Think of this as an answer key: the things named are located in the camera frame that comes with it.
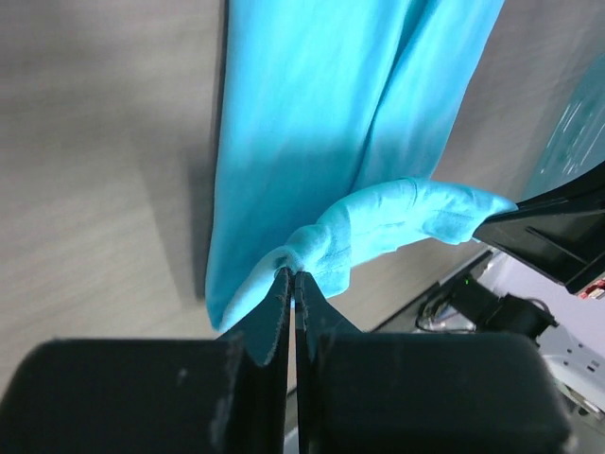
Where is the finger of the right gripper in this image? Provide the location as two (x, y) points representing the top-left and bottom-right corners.
(474, 164), (604, 291)

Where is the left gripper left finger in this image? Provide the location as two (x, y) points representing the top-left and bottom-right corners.
(1, 269), (291, 453)

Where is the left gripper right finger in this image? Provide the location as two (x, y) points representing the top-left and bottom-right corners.
(294, 272), (572, 453)

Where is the turquoise t shirt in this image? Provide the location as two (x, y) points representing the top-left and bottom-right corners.
(205, 1), (515, 331)

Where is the teal plastic bin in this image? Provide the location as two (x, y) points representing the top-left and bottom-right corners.
(521, 56), (605, 201)

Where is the aluminium frame rail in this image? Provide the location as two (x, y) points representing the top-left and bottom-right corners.
(537, 324), (604, 421)

